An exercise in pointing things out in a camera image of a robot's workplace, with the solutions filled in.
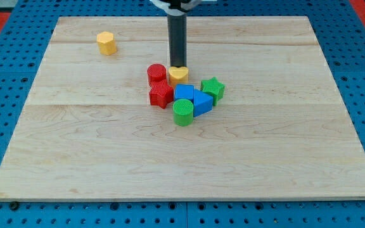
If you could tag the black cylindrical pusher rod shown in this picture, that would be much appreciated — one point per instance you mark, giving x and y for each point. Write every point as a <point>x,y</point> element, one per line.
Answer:
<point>177,28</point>

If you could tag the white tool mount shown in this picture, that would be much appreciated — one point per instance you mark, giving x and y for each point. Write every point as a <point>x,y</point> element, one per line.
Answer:
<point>176,7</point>

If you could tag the yellow heart block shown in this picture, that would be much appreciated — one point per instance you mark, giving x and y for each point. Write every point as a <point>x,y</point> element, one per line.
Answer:
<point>178,75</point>

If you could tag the red cylinder block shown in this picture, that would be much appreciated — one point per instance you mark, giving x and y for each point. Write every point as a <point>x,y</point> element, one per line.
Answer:
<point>156,73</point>

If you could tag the blue cube block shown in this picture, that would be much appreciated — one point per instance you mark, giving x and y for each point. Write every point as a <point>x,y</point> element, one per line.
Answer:
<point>184,91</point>

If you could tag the green star block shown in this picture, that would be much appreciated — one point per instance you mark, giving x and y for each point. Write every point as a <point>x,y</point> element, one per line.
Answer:
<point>213,88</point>

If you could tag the red star block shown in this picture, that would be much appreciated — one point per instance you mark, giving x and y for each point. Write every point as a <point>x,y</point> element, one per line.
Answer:
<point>161,94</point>

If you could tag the blue triangle block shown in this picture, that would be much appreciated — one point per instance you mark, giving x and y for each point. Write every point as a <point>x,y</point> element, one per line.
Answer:
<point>202,102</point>

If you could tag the green cylinder block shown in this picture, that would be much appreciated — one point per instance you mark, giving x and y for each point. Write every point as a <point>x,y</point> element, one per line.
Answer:
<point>183,112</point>

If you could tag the yellow hexagon block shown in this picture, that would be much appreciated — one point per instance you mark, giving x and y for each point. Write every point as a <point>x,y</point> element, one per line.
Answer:
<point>106,43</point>

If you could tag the wooden board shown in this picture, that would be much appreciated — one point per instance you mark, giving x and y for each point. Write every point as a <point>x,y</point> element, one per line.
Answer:
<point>87,131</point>

